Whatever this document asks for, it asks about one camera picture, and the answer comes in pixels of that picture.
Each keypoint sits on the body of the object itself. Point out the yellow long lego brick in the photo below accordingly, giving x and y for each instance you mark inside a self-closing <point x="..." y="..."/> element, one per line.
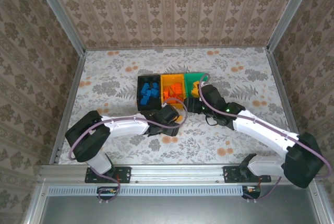
<point x="179" y="120"/>

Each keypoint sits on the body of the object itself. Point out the yellow square lego brick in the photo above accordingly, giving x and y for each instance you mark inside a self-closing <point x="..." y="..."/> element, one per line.
<point x="194" y="93"/>
<point x="195" y="85"/>

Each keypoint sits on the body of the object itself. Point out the blue long lego brick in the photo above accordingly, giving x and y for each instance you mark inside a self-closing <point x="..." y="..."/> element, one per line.
<point x="144" y="89"/>

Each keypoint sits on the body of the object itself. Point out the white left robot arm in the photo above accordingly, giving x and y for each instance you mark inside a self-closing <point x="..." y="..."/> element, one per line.
<point x="125" y="124"/>

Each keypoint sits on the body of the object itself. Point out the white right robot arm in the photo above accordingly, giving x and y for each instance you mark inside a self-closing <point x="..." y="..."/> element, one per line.
<point x="261" y="130"/>

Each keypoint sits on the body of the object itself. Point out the black plastic container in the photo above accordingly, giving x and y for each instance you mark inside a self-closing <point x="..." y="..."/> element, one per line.
<point x="148" y="108"/>

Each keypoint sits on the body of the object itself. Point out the green plastic container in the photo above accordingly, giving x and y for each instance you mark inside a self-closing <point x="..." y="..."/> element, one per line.
<point x="190" y="77"/>

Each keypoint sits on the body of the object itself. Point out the yellow-orange plastic container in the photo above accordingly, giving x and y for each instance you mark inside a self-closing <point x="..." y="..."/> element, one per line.
<point x="172" y="79"/>

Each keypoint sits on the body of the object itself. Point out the floral patterned tablecloth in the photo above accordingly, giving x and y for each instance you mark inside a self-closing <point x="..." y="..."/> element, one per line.
<point x="109" y="72"/>

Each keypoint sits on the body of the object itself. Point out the black left connector module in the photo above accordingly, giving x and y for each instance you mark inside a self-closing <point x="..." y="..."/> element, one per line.
<point x="109" y="190"/>

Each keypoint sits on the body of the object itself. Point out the black connector module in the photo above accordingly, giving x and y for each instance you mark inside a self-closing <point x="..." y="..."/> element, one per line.
<point x="251" y="190"/>
<point x="109" y="190"/>

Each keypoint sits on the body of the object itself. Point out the black right connector module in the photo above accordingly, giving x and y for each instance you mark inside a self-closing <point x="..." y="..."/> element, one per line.
<point x="251" y="190"/>

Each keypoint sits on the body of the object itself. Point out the grey metal sheet panel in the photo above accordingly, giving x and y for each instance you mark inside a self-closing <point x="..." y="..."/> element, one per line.
<point x="182" y="211"/>

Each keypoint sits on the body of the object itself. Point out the aluminium front mounting rail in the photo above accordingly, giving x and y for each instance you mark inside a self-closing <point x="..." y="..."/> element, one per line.
<point x="177" y="173"/>

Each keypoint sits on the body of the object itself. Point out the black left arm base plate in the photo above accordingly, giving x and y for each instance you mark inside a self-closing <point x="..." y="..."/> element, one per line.
<point x="122" y="174"/>

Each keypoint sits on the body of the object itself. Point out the aluminium back rail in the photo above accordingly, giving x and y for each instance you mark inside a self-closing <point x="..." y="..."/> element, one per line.
<point x="177" y="48"/>

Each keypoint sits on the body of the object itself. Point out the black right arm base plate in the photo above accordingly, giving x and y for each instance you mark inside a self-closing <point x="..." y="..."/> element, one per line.
<point x="231" y="174"/>

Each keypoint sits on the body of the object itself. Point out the aluminium side rail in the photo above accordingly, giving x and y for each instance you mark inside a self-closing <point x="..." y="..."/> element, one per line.
<point x="282" y="91"/>
<point x="69" y="104"/>

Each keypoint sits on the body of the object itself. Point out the aluminium corner post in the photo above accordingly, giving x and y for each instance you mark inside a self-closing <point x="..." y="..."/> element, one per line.
<point x="290" y="12"/>
<point x="60" y="15"/>

